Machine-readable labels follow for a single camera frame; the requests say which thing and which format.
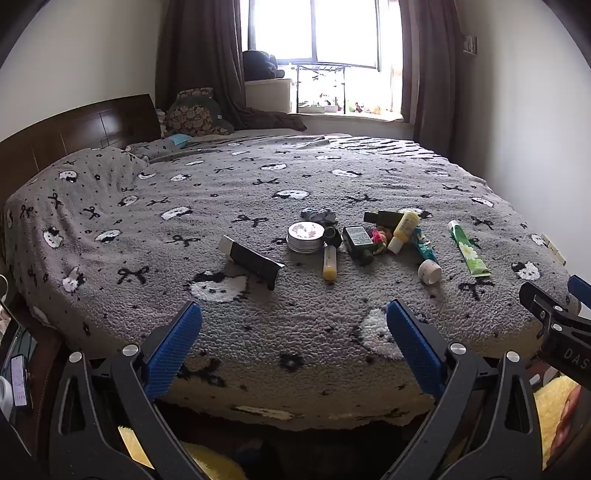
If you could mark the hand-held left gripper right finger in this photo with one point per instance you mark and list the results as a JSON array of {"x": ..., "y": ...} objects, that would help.
[{"x": 415, "y": 350}]

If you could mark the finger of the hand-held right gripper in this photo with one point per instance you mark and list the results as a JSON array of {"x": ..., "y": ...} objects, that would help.
[
  {"x": 580, "y": 287},
  {"x": 542, "y": 304}
]

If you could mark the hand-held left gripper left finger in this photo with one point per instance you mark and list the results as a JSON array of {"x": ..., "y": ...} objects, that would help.
[{"x": 175, "y": 350}]

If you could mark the yellow bottle with white cap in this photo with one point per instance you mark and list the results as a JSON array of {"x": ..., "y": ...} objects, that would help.
[{"x": 405, "y": 228}]

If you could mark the round metal tin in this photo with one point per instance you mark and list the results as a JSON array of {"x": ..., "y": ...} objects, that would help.
[{"x": 304, "y": 235}]

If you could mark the white plastic strip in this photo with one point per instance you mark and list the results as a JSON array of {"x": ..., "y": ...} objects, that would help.
[{"x": 554, "y": 249}]

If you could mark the yellow fluffy rug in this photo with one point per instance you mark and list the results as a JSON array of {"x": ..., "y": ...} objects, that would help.
[{"x": 549, "y": 406}]

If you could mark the green floral tube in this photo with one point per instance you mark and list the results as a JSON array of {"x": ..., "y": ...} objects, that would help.
[{"x": 468, "y": 251}]

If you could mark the teal tube with white cap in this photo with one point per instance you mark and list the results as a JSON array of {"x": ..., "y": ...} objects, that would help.
[{"x": 422, "y": 249}]

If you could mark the black tube with white cap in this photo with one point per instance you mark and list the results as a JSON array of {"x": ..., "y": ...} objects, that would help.
[{"x": 254, "y": 262}]

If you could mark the yellow lip balm tube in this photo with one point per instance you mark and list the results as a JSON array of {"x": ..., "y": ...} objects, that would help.
[{"x": 329, "y": 265}]

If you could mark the small dark green bottle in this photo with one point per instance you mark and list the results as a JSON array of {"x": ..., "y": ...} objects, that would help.
[{"x": 359, "y": 242}]

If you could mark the grey printed blanket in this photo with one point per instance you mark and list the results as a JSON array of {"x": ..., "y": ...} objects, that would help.
[{"x": 207, "y": 230}]

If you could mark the long dark green bottle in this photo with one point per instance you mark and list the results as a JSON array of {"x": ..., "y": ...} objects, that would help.
[{"x": 383, "y": 218}]

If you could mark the dark green cap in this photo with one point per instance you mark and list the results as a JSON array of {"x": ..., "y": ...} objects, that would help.
[{"x": 332, "y": 236}]

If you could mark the smartphone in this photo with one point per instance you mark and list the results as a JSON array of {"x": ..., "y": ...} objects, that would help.
[{"x": 19, "y": 381}]

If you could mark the grey scrunchie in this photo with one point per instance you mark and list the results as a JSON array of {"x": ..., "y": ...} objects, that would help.
[{"x": 318, "y": 215}]

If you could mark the teal packet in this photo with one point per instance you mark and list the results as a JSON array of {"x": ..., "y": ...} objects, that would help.
[{"x": 178, "y": 140}]

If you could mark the dark patterned pillow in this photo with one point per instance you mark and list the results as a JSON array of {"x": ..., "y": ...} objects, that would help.
[{"x": 194, "y": 115}]

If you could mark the dark wooden headboard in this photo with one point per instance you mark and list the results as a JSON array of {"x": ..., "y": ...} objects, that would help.
[{"x": 69, "y": 134}]

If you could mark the brown curtain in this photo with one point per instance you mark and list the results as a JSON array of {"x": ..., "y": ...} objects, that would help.
[
  {"x": 438, "y": 69},
  {"x": 203, "y": 55}
]

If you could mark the row of small figurines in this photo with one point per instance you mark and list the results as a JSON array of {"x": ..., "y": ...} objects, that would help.
[{"x": 325, "y": 99}]

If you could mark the white storage box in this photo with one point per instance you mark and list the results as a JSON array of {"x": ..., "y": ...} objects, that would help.
[{"x": 268, "y": 94}]

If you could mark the dark cloth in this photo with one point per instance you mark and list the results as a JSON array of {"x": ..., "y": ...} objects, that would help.
[{"x": 258, "y": 64}]

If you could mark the window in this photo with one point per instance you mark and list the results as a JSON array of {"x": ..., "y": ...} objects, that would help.
[{"x": 341, "y": 27}]

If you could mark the wall switch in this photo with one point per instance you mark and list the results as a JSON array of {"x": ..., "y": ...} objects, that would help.
[{"x": 470, "y": 45}]

